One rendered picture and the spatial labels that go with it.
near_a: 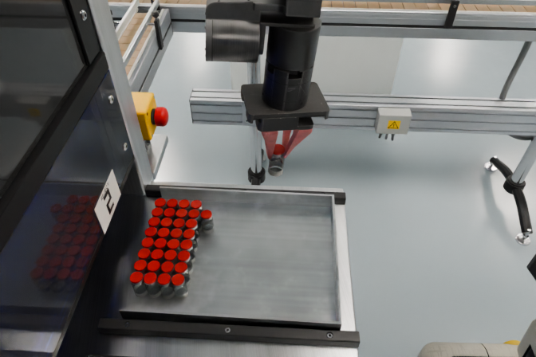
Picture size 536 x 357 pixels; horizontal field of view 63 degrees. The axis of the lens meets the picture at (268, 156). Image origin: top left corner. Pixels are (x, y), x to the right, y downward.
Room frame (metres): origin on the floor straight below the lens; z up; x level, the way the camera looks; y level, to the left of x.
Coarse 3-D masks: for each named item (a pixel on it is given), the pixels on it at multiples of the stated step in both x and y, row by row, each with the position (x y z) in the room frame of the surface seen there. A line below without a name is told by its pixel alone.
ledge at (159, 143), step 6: (156, 138) 0.78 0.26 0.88; (162, 138) 0.78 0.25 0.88; (156, 144) 0.75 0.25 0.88; (162, 144) 0.75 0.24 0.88; (150, 150) 0.73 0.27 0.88; (156, 150) 0.73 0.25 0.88; (162, 150) 0.74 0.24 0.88; (150, 156) 0.71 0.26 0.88; (156, 156) 0.71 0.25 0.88; (162, 156) 0.73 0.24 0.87; (150, 162) 0.70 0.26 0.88; (156, 162) 0.70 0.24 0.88; (156, 168) 0.68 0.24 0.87; (156, 174) 0.67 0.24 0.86
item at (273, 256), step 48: (192, 192) 0.58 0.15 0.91; (240, 192) 0.58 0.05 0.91; (288, 192) 0.57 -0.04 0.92; (240, 240) 0.49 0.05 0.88; (288, 240) 0.49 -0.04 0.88; (336, 240) 0.46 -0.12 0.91; (192, 288) 0.39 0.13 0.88; (240, 288) 0.39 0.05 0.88; (288, 288) 0.39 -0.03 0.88; (336, 288) 0.37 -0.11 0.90
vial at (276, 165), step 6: (276, 156) 0.44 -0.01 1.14; (282, 156) 0.45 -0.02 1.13; (270, 162) 0.44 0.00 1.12; (276, 162) 0.44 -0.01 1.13; (282, 162) 0.44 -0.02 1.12; (270, 168) 0.44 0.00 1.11; (276, 168) 0.44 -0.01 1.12; (282, 168) 0.44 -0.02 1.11; (270, 174) 0.44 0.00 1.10; (276, 174) 0.44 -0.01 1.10
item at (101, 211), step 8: (112, 176) 0.50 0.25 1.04; (112, 184) 0.49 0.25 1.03; (104, 192) 0.46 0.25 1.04; (112, 192) 0.48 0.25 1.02; (104, 200) 0.45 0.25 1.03; (112, 200) 0.47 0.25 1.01; (96, 208) 0.42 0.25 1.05; (104, 208) 0.44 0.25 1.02; (112, 208) 0.46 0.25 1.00; (104, 216) 0.44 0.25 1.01; (104, 224) 0.43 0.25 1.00; (104, 232) 0.42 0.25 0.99
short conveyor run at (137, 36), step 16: (128, 16) 1.23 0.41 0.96; (144, 16) 1.29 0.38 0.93; (160, 16) 1.29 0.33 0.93; (128, 32) 1.19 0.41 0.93; (144, 32) 1.19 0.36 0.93; (160, 32) 1.18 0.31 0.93; (128, 48) 1.03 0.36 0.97; (144, 48) 1.10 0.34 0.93; (160, 48) 1.17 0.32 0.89; (128, 64) 1.02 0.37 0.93; (144, 64) 1.03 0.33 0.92; (128, 80) 0.93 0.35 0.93; (144, 80) 1.01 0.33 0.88
